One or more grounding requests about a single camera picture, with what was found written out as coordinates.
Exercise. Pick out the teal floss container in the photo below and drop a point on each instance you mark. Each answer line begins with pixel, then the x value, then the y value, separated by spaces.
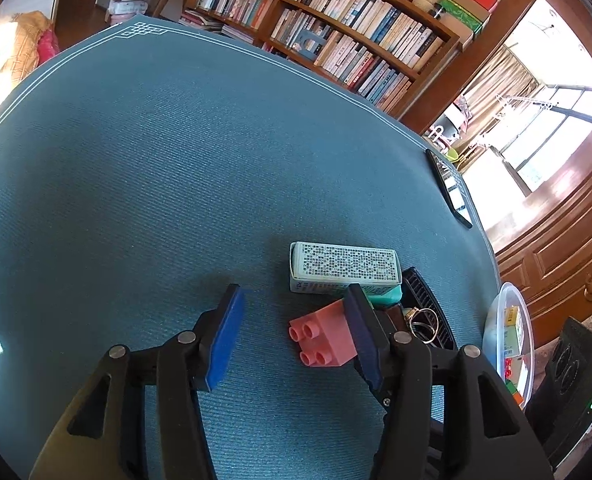
pixel 388 297

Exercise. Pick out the pink building block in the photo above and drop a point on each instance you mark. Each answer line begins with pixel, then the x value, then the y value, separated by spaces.
pixel 326 330

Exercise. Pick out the green plastic basin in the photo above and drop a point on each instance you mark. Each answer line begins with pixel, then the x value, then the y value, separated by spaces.
pixel 451 154

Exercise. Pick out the green gift box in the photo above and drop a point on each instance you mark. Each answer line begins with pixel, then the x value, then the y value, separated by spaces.
pixel 458 17

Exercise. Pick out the brown gift box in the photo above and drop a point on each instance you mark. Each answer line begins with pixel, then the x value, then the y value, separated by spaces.
pixel 468 5

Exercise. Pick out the blue bookend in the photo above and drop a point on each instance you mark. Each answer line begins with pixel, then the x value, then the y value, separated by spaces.
pixel 311 42

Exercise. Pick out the pile of magazines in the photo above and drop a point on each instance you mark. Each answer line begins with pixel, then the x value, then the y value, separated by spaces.
pixel 203 22

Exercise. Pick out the window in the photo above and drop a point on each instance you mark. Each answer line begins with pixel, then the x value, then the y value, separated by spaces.
pixel 556 135

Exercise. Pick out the small white printed box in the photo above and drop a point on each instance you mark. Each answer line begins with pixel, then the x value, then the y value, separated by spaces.
pixel 341 262

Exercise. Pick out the clear plastic bowl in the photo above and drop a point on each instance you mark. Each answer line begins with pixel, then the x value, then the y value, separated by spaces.
pixel 493 320

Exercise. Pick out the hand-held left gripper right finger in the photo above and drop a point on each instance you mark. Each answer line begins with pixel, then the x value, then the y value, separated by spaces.
pixel 363 340

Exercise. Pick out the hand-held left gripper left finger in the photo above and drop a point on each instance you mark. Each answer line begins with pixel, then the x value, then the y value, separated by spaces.
pixel 226 340

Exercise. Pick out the white clothes drying rack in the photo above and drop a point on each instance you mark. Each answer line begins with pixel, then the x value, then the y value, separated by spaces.
pixel 516 115

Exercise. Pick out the black smartphone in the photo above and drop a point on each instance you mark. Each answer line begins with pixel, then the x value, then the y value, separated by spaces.
pixel 448 187

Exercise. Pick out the brown panelled door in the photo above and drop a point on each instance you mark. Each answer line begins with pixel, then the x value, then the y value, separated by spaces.
pixel 561 225

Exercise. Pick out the beige curtain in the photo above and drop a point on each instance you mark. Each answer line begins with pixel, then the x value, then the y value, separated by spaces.
pixel 501 80

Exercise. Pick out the black comb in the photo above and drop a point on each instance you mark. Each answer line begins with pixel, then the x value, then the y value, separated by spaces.
pixel 423 290

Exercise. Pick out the wooden bookshelf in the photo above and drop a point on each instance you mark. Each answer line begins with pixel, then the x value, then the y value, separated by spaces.
pixel 286 5

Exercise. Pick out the yellow checked blanket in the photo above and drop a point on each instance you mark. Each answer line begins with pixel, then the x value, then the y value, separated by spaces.
pixel 26 45

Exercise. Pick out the rows of books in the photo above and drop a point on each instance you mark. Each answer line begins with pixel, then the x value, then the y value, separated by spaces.
pixel 356 20

